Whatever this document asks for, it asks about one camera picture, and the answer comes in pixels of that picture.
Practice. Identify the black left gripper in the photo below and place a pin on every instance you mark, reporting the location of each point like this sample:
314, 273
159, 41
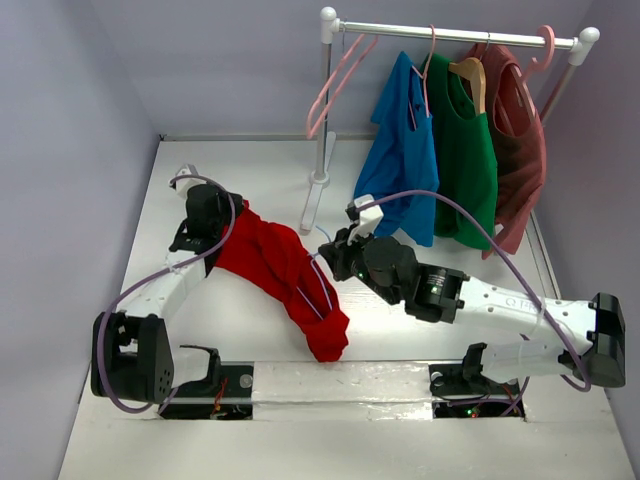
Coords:
222, 196

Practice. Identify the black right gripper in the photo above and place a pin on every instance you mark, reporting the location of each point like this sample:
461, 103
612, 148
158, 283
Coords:
335, 252

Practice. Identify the light blue wire hanger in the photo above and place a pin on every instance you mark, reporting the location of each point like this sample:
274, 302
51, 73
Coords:
321, 279

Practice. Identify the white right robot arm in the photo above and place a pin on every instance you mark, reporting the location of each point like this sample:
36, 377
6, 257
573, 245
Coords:
585, 339

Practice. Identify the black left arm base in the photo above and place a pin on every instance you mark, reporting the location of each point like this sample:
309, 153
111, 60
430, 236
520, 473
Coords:
225, 393

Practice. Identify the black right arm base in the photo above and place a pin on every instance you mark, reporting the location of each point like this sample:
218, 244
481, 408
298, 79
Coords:
460, 391

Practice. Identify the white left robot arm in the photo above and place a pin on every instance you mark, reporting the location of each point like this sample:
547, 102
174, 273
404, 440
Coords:
133, 357

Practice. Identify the blue t-shirt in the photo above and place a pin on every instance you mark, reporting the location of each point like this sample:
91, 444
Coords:
402, 156

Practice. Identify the green t-shirt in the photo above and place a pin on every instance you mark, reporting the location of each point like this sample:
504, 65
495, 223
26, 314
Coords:
466, 161

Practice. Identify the dusty red t-shirt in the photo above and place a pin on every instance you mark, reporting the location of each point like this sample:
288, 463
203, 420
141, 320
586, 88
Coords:
518, 141

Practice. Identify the wooden hanger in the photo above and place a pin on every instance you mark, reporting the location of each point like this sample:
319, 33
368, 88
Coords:
472, 70

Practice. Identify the thick pink plastic hanger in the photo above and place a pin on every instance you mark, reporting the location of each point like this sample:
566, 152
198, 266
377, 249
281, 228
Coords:
542, 50

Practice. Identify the white and chrome clothes rack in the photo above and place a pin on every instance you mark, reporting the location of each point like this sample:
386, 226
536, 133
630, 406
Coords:
578, 47

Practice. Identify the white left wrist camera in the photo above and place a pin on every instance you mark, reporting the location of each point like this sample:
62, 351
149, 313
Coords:
185, 178

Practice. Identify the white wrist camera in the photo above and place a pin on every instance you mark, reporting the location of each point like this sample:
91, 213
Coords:
185, 178
365, 216

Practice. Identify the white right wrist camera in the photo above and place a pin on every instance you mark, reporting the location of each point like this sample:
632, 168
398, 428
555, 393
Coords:
365, 216

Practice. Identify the thin pink wire hanger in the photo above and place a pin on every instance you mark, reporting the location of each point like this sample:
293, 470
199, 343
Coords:
423, 74

